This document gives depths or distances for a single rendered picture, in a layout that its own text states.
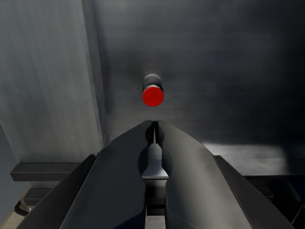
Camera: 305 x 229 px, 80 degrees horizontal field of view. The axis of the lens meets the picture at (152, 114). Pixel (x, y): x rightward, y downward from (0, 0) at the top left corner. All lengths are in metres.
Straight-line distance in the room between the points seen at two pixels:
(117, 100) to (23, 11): 0.13
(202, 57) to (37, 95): 0.20
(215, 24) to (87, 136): 0.21
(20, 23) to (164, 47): 0.15
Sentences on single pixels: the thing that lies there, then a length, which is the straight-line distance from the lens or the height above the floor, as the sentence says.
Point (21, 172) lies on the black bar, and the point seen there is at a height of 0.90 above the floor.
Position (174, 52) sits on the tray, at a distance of 0.22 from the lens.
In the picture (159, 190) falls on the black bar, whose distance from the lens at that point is 0.33.
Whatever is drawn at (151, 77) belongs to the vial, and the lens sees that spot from 0.20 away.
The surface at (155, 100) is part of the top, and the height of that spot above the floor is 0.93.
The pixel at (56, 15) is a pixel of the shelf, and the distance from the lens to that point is 0.23.
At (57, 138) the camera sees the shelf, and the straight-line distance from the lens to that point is 0.29.
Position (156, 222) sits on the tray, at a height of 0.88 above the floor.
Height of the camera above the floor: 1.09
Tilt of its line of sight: 62 degrees down
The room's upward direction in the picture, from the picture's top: 178 degrees clockwise
